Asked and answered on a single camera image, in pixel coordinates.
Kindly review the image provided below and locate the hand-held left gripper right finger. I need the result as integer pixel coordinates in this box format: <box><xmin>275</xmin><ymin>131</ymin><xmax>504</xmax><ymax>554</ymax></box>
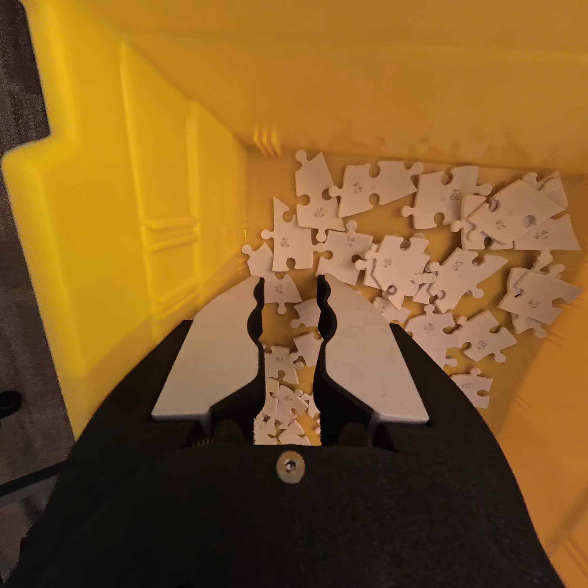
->
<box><xmin>315</xmin><ymin>274</ymin><xmax>430</xmax><ymax>442</ymax></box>

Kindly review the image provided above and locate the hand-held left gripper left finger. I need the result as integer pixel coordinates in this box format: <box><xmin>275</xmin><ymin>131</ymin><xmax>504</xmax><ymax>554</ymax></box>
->
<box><xmin>152</xmin><ymin>276</ymin><xmax>267</xmax><ymax>442</ymax></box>

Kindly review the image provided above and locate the pile of puzzle pieces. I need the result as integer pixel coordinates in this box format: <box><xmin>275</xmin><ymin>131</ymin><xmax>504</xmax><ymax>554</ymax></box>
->
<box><xmin>242</xmin><ymin>150</ymin><xmax>584</xmax><ymax>447</ymax></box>

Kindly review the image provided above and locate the yellow plastic bin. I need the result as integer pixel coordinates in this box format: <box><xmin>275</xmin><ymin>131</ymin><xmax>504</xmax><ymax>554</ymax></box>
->
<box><xmin>2</xmin><ymin>0</ymin><xmax>588</xmax><ymax>575</ymax></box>

